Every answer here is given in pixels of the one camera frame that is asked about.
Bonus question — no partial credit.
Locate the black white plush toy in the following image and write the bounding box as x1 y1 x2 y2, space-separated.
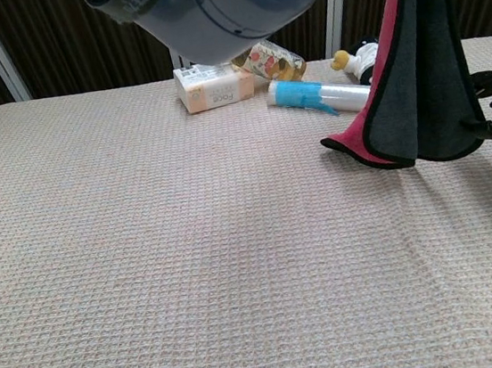
329 34 385 90

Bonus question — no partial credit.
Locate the pink and black cloth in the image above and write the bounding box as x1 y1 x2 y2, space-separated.
302 0 492 179

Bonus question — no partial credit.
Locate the clear bag roll blue label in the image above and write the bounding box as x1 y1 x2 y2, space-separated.
265 68 375 126

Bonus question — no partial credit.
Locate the orange white tissue box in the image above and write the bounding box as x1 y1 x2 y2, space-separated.
171 57 259 118

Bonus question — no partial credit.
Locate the beige cloth-covered table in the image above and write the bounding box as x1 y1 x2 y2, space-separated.
0 35 492 368

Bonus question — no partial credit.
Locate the black pleated curtain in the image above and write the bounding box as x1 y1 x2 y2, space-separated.
0 0 492 126

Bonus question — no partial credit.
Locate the yellow tea plastic bottle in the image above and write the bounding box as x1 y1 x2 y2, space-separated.
228 35 309 91

